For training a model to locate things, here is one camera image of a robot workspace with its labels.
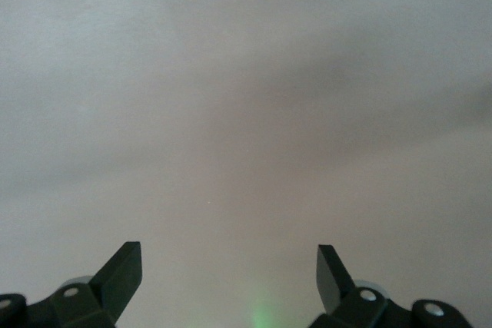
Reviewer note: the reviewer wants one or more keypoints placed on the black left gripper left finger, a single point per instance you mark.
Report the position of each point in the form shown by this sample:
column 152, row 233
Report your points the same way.
column 111, row 287

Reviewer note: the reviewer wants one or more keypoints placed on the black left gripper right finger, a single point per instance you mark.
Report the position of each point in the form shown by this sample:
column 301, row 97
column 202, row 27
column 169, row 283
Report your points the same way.
column 334, row 287

